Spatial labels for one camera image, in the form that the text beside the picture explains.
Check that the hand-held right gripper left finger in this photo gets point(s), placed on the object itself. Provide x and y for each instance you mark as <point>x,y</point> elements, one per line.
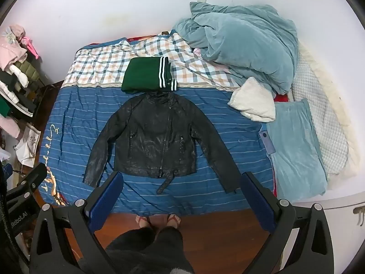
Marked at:
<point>105,199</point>

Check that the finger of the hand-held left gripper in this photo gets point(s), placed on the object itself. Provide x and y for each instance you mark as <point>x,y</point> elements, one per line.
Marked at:
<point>31,178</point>

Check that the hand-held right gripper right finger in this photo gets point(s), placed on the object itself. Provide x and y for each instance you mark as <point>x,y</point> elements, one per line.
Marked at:
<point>259,202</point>

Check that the black leather jacket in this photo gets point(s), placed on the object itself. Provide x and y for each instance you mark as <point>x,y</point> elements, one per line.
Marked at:
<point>156,137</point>

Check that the pile of clothes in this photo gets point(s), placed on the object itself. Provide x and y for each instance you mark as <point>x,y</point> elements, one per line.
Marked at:
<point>17,71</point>

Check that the white printed bag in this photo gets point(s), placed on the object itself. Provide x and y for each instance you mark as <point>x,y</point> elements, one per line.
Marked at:
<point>28,142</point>

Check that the person's left foot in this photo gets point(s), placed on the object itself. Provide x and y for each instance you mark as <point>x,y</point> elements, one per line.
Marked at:
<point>143,221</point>

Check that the person's foot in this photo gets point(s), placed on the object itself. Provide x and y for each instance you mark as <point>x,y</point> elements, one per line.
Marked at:
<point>143,221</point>
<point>174,220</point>

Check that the blue phone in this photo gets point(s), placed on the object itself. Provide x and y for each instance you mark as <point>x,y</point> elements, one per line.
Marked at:
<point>266,144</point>

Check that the light blue folded blanket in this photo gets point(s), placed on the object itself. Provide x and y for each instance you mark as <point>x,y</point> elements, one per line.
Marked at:
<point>293,148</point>

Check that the person's black pants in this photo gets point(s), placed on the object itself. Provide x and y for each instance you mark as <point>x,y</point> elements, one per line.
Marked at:
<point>151,248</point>

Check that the person's right foot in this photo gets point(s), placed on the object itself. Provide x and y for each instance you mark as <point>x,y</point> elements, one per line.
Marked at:
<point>174,220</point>

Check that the blue striped bed sheet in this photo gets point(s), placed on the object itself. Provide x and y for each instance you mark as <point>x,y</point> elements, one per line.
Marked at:
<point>77,111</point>

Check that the white cabinet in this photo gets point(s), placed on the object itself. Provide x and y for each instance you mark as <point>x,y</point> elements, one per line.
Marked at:
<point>342,197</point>

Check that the white fluffy towel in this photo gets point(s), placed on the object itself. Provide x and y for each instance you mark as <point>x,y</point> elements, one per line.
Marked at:
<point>253,100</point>

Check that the plaid blanket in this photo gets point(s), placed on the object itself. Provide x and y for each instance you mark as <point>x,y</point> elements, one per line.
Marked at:
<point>97,65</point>

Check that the green folded garment white stripes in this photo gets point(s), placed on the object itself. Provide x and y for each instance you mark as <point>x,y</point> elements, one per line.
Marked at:
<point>142,74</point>

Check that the light blue duvet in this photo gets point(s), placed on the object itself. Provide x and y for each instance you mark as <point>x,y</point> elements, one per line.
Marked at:
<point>242,42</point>

